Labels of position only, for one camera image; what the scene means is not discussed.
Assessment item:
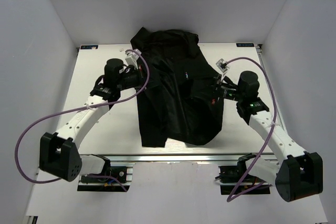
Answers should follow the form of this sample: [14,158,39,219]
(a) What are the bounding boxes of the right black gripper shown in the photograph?
[192,74,244,104]

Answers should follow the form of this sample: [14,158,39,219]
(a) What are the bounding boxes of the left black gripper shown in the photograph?
[117,65,160,92]

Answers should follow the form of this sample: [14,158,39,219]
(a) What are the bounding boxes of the black zip jacket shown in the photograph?
[130,27,224,147]

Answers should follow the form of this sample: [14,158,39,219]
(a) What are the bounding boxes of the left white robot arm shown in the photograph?
[39,56,147,182]

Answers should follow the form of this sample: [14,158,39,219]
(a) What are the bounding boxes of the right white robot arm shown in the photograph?
[216,71,323,202]

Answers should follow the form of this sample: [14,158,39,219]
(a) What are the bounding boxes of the right blue table label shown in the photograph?
[236,42,255,47]

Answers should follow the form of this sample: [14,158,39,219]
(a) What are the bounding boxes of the blue table label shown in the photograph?
[80,45,98,50]
[236,42,255,47]

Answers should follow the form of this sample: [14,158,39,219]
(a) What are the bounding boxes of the left blue table label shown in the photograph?
[80,45,98,50]

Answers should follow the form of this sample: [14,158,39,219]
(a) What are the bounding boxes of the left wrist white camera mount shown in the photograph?
[125,49,141,69]

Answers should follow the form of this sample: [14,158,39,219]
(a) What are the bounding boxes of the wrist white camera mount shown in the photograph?
[125,49,141,69]
[216,59,229,82]

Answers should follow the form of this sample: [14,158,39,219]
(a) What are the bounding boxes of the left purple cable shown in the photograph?
[15,48,150,192]

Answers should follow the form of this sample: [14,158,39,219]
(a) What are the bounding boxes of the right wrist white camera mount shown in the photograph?
[216,59,229,82]

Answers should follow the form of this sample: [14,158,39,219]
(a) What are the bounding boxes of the aluminium table edge rail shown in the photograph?
[78,153,263,163]

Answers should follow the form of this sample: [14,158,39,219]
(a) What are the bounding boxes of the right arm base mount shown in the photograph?
[215,153,270,196]

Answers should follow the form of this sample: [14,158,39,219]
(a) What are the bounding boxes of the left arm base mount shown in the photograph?
[77,156,133,193]

